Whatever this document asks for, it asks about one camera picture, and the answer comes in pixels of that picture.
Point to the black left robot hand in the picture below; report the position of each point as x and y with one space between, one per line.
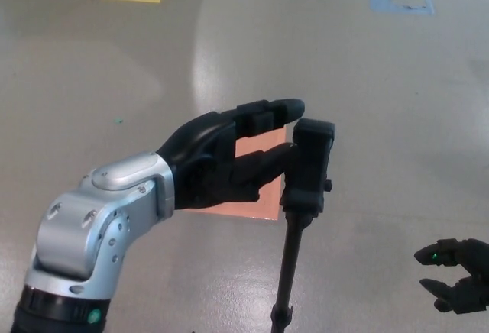
206 169

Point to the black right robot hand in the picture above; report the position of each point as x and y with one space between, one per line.
468 272

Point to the black phone stand tripod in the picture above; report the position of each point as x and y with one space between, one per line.
313 157

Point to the orange rectangular floor marking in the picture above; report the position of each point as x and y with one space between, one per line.
263 203

